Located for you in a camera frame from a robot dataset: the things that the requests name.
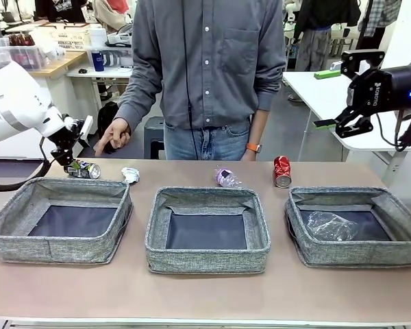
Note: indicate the person's right forearm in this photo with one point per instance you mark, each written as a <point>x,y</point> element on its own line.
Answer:
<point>140,99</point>

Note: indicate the white printed crate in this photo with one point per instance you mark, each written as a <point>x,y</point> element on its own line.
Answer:
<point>68,36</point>

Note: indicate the crushed bottle with purple label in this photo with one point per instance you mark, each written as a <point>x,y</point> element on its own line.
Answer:
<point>226,177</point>

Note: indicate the person's left forearm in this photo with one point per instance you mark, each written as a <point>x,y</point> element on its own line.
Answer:
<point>260,127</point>

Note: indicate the gray fabric basket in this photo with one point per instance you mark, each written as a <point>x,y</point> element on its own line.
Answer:
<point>205,258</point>
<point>75,248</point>
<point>356,253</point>

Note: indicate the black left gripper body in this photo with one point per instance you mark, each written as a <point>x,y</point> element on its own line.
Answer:
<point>66,135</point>

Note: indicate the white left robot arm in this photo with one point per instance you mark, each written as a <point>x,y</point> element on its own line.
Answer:
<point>10,99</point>

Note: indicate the white paper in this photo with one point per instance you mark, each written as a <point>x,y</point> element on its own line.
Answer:
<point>130,174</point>

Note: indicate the orange wrist watch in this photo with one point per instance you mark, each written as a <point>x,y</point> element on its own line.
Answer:
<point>254,147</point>

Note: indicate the crushed red can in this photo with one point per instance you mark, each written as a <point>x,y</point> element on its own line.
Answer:
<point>282,169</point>

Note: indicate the aluminium table frame rail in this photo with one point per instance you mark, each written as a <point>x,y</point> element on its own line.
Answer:
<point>205,325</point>

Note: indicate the pack of brown bottles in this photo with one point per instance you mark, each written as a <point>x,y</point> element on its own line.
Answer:
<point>20,39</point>

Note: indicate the clear plastic storage box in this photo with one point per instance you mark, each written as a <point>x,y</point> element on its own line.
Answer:
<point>24,55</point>

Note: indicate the person in gray shirt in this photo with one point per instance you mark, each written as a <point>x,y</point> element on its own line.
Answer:
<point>212,68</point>

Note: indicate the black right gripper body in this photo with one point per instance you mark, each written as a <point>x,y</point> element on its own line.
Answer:
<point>394,89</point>

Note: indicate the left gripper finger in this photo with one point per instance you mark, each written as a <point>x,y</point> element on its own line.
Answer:
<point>78,164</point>
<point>66,161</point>

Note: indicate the person's left hand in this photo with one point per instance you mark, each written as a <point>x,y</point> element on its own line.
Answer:
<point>251,157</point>

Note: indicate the person's right hand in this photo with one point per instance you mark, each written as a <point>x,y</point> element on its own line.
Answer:
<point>114,133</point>

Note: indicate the gray metal stool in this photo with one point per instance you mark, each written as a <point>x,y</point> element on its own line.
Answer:
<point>154,137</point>

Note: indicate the background person in dark jacket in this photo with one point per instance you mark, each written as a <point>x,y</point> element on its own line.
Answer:
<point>315,20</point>

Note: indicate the black soda can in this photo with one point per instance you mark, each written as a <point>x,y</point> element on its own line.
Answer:
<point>89,170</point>

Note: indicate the black backpack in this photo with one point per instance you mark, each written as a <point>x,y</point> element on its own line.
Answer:
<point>104,116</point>

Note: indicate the blue drink bottle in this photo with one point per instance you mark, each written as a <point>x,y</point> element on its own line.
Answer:
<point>97,61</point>

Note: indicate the white table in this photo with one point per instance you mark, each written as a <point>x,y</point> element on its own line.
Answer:
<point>315,92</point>

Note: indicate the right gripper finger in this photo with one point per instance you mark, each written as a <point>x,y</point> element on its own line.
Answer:
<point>349,60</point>
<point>349,127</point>

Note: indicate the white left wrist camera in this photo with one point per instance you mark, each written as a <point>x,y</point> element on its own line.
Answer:
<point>86,128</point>

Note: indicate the white desk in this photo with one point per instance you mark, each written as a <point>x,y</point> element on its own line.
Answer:
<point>102,73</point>

